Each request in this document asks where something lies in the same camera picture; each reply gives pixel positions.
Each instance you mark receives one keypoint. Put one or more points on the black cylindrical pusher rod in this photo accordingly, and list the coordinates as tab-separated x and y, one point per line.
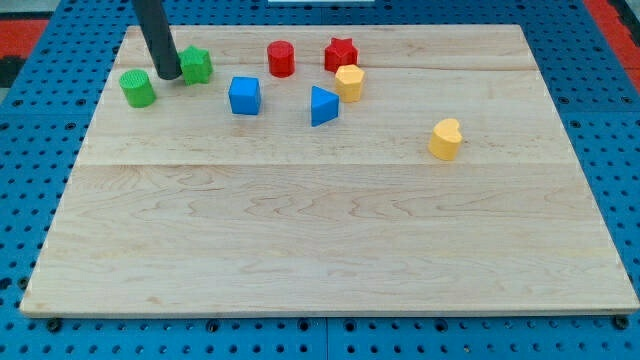
155	28

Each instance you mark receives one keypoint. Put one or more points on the green cylinder block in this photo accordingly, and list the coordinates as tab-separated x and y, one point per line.
137	88

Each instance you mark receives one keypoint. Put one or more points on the yellow heart block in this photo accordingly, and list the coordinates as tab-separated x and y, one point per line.
446	139

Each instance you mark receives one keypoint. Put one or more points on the yellow hexagon block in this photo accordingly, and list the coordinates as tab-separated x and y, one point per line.
349	81

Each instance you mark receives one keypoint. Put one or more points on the light wooden board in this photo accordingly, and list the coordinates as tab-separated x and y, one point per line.
185	210

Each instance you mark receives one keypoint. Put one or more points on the blue cube block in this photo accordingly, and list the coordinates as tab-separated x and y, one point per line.
244	95

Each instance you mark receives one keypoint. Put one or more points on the red star block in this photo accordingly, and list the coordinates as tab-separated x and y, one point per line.
340	52

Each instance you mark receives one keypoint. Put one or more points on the blue triangle block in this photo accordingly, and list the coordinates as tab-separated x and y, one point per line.
324	106

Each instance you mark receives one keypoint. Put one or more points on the green star block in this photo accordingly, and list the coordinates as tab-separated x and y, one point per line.
196	65

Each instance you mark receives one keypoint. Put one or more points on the red cylinder block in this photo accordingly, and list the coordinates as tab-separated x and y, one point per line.
281	58

